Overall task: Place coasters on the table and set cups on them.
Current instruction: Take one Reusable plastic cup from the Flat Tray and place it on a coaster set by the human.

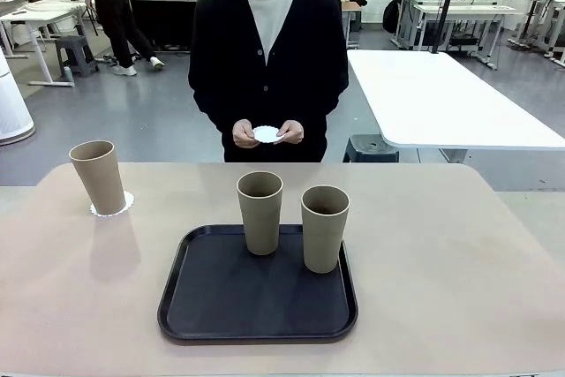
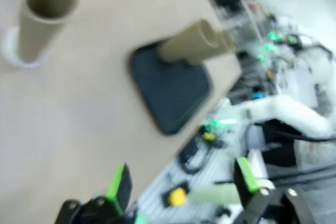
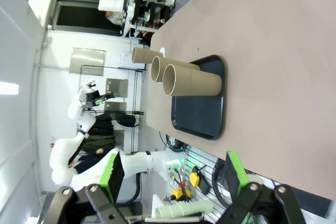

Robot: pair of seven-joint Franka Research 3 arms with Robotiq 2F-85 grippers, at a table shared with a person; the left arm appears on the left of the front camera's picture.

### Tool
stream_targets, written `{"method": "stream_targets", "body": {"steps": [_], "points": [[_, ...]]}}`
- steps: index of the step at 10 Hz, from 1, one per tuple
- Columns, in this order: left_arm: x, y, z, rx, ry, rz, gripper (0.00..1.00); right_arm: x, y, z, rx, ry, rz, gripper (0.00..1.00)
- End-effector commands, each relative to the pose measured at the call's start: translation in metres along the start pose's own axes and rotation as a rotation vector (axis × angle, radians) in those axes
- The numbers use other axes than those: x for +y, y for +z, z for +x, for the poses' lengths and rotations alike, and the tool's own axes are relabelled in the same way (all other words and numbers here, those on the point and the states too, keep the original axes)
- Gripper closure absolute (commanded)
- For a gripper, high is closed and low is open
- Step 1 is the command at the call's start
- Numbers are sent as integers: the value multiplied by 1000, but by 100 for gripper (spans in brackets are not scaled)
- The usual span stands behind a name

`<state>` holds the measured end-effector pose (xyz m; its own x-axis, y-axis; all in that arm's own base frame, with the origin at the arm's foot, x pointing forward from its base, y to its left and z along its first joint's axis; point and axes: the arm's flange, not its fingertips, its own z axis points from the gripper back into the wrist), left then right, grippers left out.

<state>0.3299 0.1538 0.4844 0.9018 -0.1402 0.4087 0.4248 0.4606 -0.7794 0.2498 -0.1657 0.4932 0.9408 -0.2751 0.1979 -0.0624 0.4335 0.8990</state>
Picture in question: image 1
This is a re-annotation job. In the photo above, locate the person's left hand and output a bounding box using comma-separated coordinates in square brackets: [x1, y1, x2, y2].
[273, 119, 305, 146]

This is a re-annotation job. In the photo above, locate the person's right hand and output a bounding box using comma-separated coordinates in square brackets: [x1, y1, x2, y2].
[232, 118, 265, 149]

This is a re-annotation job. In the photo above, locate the white scalloped paper coaster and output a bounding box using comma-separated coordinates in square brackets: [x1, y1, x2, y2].
[89, 190, 135, 218]
[252, 125, 283, 145]

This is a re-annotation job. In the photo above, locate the tall beige cup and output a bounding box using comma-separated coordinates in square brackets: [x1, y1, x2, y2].
[237, 171, 284, 257]
[301, 185, 351, 275]
[69, 139, 128, 216]

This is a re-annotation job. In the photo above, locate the dark grey plastic stool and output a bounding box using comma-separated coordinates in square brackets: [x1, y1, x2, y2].
[343, 133, 400, 163]

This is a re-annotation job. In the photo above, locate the person in black cardigan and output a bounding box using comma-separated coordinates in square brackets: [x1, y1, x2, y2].
[188, 0, 350, 163]

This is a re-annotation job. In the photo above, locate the black backpack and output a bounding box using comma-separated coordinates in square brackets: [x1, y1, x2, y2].
[381, 0, 401, 35]

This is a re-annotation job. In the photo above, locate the large white table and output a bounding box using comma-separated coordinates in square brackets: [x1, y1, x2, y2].
[347, 49, 565, 151]

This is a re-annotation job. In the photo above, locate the black plastic tray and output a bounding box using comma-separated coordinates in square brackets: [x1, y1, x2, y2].
[157, 224, 359, 345]

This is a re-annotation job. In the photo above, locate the grey step stool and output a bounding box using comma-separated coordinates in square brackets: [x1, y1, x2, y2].
[55, 35, 99, 78]

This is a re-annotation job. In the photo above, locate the black tripod pole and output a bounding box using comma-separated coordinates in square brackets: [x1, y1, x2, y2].
[431, 0, 463, 55]

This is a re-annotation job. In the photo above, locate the white lab desk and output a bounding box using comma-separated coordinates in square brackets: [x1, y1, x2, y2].
[412, 2, 517, 72]

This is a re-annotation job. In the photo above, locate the white cylindrical air purifier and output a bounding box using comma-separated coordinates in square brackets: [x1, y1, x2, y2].
[0, 48, 36, 147]

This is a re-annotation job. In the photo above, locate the white desk with metal legs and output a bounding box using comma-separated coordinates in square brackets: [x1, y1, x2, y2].
[0, 0, 96, 87]

